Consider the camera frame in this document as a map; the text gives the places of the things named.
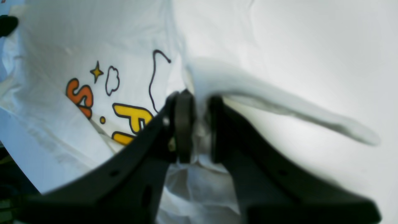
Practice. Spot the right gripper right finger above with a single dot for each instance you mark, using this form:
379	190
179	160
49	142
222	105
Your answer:
270	188

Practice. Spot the white printed T-shirt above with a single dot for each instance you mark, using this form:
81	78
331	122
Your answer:
84	77

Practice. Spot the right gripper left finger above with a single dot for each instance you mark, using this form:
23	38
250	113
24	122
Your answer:
128	187

